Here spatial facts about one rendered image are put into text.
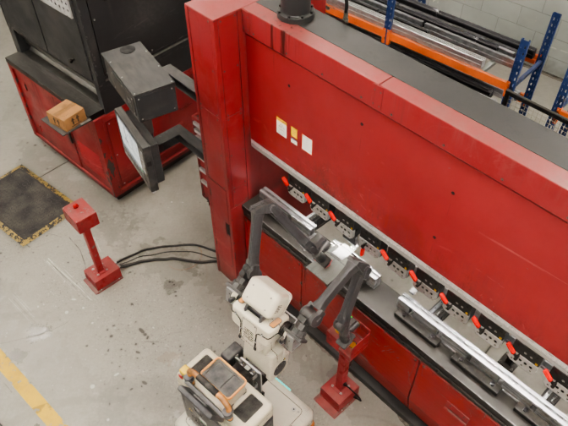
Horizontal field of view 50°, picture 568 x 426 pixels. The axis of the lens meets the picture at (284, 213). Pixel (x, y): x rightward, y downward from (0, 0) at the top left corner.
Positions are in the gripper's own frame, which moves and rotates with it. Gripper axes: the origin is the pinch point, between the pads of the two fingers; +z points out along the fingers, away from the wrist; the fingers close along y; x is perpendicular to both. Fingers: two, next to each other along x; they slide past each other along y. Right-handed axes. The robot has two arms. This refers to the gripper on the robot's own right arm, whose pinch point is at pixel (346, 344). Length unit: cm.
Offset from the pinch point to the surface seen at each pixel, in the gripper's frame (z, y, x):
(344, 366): 32.2, -4.6, 1.8
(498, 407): -4, 27, -83
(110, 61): -118, 8, 178
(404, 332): -3.7, 26.8, -20.7
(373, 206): -66, 52, 21
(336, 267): -15.9, 28.0, 32.5
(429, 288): -38, 44, -24
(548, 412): -11, 40, -103
